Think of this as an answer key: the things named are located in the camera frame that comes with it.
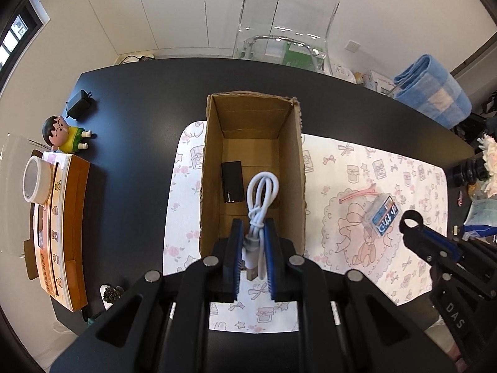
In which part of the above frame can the clear acrylic chair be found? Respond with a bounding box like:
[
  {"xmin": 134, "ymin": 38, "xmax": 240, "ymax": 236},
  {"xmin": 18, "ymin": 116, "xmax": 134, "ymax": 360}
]
[{"xmin": 232, "ymin": 0, "xmax": 340, "ymax": 73}]

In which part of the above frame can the orange printed carton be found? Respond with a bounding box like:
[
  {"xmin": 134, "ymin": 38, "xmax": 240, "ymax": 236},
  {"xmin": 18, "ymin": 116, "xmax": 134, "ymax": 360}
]
[{"xmin": 25, "ymin": 152, "xmax": 90, "ymax": 312}]

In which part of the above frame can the white usb cable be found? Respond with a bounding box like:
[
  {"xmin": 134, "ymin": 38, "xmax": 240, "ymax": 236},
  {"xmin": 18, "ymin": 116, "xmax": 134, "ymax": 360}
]
[{"xmin": 241, "ymin": 170, "xmax": 281, "ymax": 281}]

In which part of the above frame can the blue labelled plastic packet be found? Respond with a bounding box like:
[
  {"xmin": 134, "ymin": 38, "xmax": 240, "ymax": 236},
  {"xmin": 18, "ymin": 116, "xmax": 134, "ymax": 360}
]
[{"xmin": 363, "ymin": 193, "xmax": 400, "ymax": 237}]

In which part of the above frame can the black rectangular device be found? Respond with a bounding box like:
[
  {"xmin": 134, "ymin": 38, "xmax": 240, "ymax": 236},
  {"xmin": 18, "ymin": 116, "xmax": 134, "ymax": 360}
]
[{"xmin": 221, "ymin": 161, "xmax": 244, "ymax": 203}]

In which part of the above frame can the pink hair clip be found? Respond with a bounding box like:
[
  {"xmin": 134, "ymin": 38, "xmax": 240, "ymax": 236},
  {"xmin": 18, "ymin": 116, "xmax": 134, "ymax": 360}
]
[{"xmin": 339, "ymin": 183, "xmax": 380, "ymax": 203}]

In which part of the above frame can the open cardboard box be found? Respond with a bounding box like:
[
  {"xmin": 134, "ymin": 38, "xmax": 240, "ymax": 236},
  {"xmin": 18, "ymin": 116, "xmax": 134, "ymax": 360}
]
[{"xmin": 199, "ymin": 91, "xmax": 306, "ymax": 257}]

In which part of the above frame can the white tape roll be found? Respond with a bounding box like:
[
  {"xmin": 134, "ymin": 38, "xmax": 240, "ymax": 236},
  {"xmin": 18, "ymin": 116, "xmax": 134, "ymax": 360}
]
[{"xmin": 22, "ymin": 156, "xmax": 52, "ymax": 205}]

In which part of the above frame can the black power adapter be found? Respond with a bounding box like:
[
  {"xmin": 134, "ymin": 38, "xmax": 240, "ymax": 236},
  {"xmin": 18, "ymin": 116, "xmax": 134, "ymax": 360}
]
[{"xmin": 66, "ymin": 89, "xmax": 94, "ymax": 120}]

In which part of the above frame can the cartoon boy figurine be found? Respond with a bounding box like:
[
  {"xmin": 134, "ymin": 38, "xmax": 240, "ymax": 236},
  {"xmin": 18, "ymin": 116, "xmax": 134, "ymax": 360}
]
[{"xmin": 41, "ymin": 115, "xmax": 93, "ymax": 154}]

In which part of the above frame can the green box behind chair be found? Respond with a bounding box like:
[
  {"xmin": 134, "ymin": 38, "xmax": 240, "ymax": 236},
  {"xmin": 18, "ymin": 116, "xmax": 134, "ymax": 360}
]
[{"xmin": 282, "ymin": 42, "xmax": 323, "ymax": 71}]

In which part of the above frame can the white rose bouquet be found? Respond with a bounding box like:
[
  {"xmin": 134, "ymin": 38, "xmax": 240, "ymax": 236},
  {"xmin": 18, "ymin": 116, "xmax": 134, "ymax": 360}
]
[{"xmin": 478, "ymin": 135, "xmax": 497, "ymax": 198}]

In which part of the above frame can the blue checked folded towel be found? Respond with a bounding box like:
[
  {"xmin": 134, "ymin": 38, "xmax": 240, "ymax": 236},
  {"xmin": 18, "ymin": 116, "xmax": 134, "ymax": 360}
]
[{"xmin": 393, "ymin": 54, "xmax": 472, "ymax": 129}]

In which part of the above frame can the pink patterned table mat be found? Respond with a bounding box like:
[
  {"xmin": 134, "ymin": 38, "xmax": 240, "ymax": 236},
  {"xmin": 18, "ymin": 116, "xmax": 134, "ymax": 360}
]
[{"xmin": 162, "ymin": 119, "xmax": 449, "ymax": 334}]

